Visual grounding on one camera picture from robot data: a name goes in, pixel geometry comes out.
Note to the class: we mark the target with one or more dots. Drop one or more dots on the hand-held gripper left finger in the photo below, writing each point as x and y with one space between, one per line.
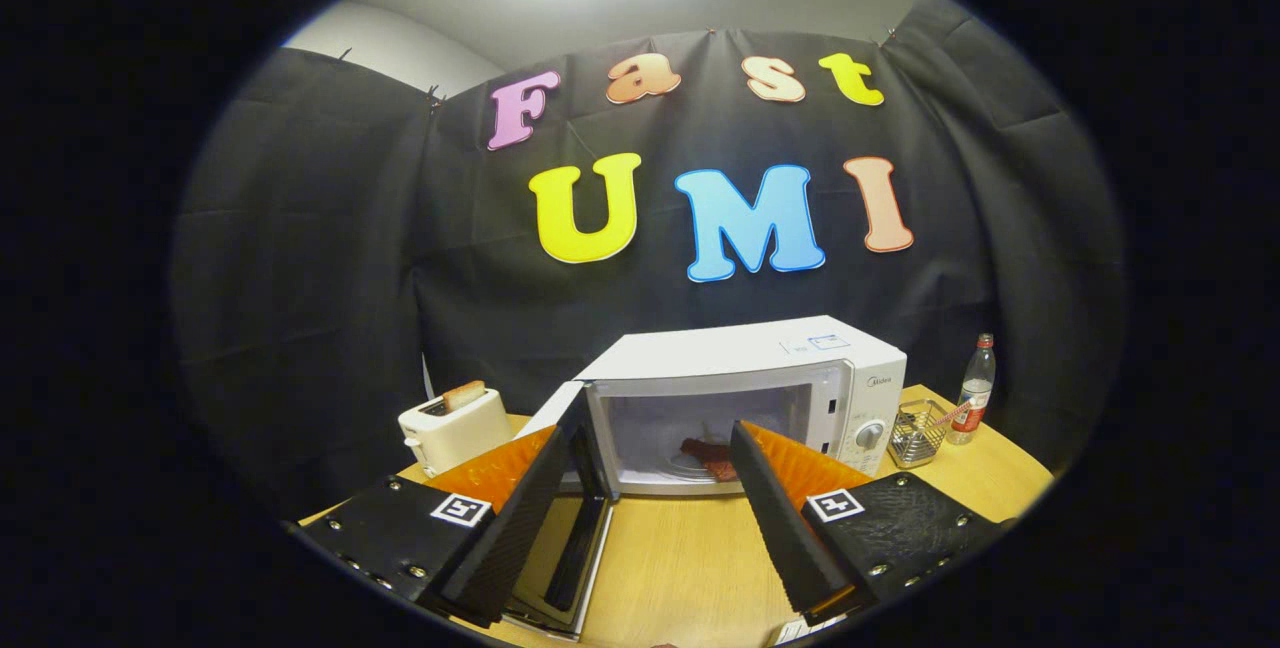
520 528

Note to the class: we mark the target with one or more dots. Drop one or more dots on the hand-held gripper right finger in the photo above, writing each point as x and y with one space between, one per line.
790 538

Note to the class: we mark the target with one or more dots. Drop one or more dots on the red meat piece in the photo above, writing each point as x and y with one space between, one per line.
705 453

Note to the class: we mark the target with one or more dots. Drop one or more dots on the white toaster oven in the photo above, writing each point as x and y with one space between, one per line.
760 348

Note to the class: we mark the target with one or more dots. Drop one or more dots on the white bread toaster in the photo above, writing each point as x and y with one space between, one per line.
450 438

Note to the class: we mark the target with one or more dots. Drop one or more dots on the glass turntable plate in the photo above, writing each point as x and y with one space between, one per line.
672 468

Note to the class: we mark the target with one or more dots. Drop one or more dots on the toast slice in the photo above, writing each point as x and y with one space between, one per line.
465 396

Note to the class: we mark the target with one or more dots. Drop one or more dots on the red white striped straw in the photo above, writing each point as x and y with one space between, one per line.
955 415

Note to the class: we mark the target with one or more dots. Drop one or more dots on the clear plastic water bottle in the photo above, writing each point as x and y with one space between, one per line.
975 398

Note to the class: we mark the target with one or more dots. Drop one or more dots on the black backdrop cloth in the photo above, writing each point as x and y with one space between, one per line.
300 278

